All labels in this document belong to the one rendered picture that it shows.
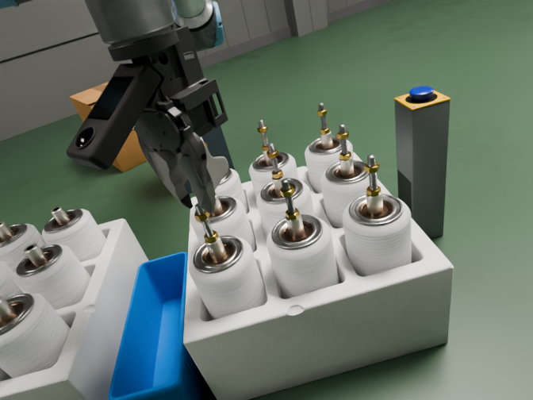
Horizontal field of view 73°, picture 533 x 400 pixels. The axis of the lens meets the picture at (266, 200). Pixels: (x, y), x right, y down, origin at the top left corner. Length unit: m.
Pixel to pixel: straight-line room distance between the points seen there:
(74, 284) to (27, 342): 0.13
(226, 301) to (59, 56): 2.55
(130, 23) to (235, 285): 0.33
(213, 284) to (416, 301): 0.29
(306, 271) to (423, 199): 0.36
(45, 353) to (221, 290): 0.28
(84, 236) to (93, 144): 0.44
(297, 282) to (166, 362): 0.35
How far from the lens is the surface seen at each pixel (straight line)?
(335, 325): 0.56
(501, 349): 0.71
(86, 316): 0.67
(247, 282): 0.52
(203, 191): 0.43
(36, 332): 0.63
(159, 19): 0.39
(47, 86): 2.95
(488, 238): 0.89
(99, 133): 0.37
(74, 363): 0.63
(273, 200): 0.60
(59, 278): 0.70
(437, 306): 0.61
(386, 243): 0.52
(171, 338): 0.80
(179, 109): 0.41
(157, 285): 0.85
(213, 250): 0.51
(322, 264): 0.52
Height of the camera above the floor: 0.58
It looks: 33 degrees down
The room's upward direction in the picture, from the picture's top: 16 degrees counter-clockwise
